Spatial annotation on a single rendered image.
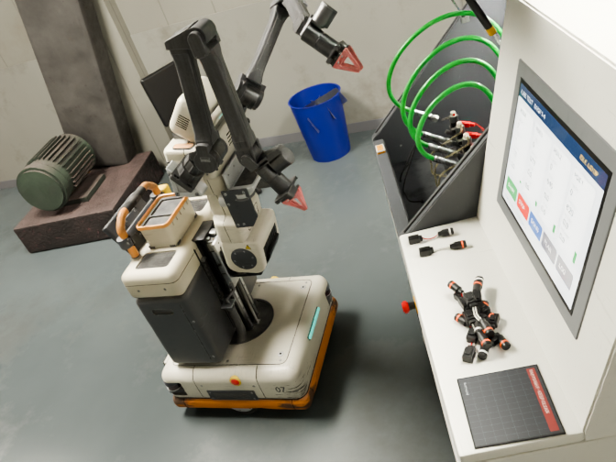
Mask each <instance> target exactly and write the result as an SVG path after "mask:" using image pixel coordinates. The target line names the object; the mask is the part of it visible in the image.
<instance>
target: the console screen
mask: <svg viewBox="0 0 616 462"><path fill-rule="evenodd" d="M497 202H498V204H499V206H500V209H501V210H502V212H503V213H504V215H505V216H506V218H507V220H508V222H509V223H510V225H511V228H512V230H513V231H514V233H515V235H516V236H517V237H518V239H519V241H520V243H521V244H522V247H523V249H524V251H525V252H526V254H527V256H528V258H529V259H530V261H531V262H532V264H533V266H534V268H535V270H536V271H537V273H538V275H539V277H540V279H541V280H542V282H543V284H544V286H545V287H546V289H547V291H548V292H549V294H550V296H551V298H552V300H553V301H554V303H555V306H556V307H557V309H558V311H559V312H560V313H561V315H562V317H563V319H564V320H565V322H566V325H567V327H568V328H569V330H570V332H571V334H572V335H573V337H574V338H575V339H576V340H578V334H579V331H580V328H581V326H582V322H583V319H584V316H585V312H586V310H587V307H588V304H589V298H590V295H591V292H592V289H593V286H594V282H595V279H596V277H597V274H598V270H599V267H600V262H601V259H602V256H603V253H604V249H605V247H606V244H607V240H608V237H609V234H610V231H611V226H612V223H613V219H614V216H615V214H616V150H615V149H614V148H613V147H612V146H611V145H610V144H609V143H608V142H607V141H606V140H605V139H604V138H603V137H602V136H601V135H600V134H599V133H598V132H597V131H596V130H594V129H593V128H592V127H591V126H590V125H589V124H588V123H587V122H586V121H585V120H584V119H583V118H582V117H581V116H580V115H579V114H578V113H577V112H576V111H575V110H574V109H573V108H572V107H571V106H570V105H569V104H567V103H566V102H565V101H564V100H563V99H562V98H561V97H560V96H559V95H558V94H557V93H556V92H555V91H554V90H553V89H552V88H551V87H550V86H549V85H548V84H547V83H546V82H545V81H544V80H543V79H542V78H541V77H540V76H538V75H537V74H536V73H535V72H534V71H533V70H532V69H531V68H530V67H529V66H528V65H527V64H526V63H525V62H524V61H523V60H522V59H519V63H518V69H517V75H516V81H515V86H514V92H513V98H512V104H511V114H510V120H509V126H508V132H507V137H506V143H505V150H504V155H503V161H502V166H501V173H500V183H499V189H498V195H497Z"/></svg>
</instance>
